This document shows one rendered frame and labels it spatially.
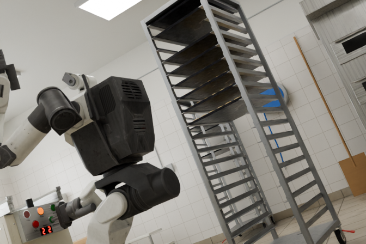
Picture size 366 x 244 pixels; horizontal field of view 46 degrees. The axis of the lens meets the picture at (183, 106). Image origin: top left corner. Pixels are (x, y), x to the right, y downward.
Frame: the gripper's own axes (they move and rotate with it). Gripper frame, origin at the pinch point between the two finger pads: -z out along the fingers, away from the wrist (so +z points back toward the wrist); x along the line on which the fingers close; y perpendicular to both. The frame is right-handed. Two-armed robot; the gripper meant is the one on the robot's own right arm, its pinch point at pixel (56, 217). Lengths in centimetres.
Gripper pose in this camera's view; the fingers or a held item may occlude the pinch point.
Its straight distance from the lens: 214.4
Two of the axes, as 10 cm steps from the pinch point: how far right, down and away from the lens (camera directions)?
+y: 4.7, 0.2, 8.8
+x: 3.7, 9.0, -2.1
